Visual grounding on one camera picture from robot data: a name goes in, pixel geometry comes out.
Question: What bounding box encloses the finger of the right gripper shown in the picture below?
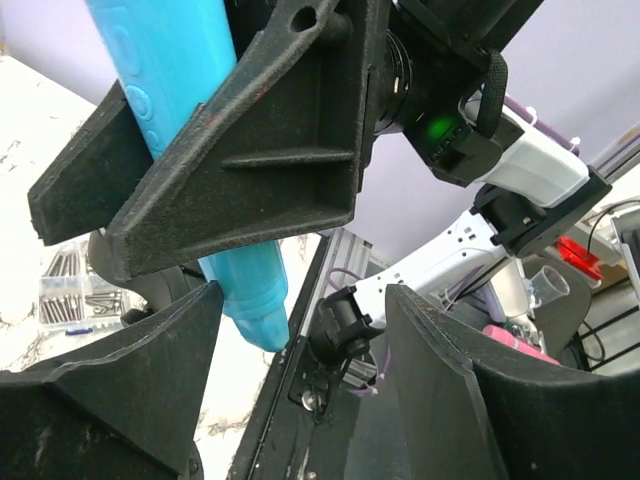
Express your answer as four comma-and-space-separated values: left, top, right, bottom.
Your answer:
28, 83, 152, 246
106, 1, 388, 280

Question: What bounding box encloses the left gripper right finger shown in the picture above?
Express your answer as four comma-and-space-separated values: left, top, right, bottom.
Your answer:
385, 285, 639, 479

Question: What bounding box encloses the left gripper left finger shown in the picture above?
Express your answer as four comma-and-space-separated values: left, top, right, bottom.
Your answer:
1, 283, 222, 479

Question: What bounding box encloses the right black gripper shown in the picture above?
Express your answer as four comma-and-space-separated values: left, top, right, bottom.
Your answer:
375, 1, 540, 165

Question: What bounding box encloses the teal microphone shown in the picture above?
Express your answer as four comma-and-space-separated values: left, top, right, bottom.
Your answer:
86, 0, 289, 352

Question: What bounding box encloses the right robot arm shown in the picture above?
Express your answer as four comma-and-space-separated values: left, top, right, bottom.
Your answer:
28, 1, 610, 375

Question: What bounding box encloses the pink object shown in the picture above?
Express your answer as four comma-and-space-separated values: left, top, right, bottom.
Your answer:
482, 325, 559, 365

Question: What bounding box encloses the clear plastic screw box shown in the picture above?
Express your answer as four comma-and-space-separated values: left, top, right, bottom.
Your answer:
38, 235, 131, 335

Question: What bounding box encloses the clear plastic cup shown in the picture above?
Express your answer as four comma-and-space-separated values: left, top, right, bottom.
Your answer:
525, 265, 570, 309

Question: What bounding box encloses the red box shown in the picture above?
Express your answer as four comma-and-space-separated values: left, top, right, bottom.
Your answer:
555, 235, 602, 282

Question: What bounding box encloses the black front rail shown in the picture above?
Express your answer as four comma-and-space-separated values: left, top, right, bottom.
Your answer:
228, 229, 412, 479

